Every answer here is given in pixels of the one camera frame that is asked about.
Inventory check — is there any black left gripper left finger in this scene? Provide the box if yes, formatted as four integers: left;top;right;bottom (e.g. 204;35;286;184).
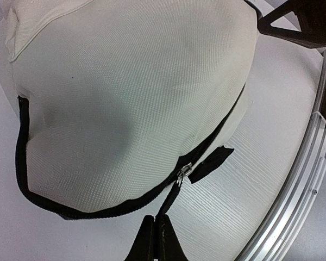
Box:
125;215;154;261

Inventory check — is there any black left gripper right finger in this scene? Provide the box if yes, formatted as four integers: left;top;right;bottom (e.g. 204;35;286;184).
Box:
155;214;188;261

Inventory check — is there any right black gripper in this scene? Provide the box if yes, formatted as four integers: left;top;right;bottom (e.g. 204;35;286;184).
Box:
258;0;326;48

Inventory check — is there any beige canvas backpack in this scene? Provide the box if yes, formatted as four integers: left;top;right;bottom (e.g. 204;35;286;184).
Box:
0;1;258;219

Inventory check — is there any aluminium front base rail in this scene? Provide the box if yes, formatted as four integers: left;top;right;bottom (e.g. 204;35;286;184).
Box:
236;50;326;260

